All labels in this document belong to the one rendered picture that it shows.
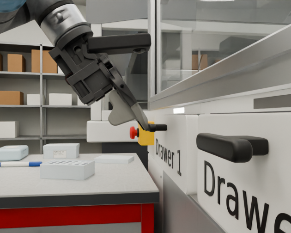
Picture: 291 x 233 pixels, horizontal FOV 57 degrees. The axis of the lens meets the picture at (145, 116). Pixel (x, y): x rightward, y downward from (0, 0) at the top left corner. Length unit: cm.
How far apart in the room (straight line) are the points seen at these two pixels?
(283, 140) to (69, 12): 41
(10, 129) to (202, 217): 403
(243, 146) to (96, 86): 34
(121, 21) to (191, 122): 106
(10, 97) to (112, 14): 320
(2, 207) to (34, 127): 409
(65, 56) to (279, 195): 40
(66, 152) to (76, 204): 50
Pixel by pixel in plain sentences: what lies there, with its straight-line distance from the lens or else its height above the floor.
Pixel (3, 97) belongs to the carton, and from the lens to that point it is 441.
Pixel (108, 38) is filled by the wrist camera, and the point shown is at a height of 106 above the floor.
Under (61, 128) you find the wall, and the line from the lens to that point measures 469.
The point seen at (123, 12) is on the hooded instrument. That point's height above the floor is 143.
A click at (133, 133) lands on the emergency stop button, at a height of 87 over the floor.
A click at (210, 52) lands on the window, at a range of 41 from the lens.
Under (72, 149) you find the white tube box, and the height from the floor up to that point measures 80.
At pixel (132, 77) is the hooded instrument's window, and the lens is 134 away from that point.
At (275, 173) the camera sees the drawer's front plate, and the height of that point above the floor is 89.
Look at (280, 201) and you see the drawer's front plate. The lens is 20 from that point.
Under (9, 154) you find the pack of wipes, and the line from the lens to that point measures 112.
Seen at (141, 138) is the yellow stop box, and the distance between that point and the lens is 80.
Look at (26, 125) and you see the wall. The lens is 475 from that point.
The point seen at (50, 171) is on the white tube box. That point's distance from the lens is 77.
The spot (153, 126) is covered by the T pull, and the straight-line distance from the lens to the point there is 47.
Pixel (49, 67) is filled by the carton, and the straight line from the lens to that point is 431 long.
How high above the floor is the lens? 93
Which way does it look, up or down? level
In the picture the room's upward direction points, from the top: straight up
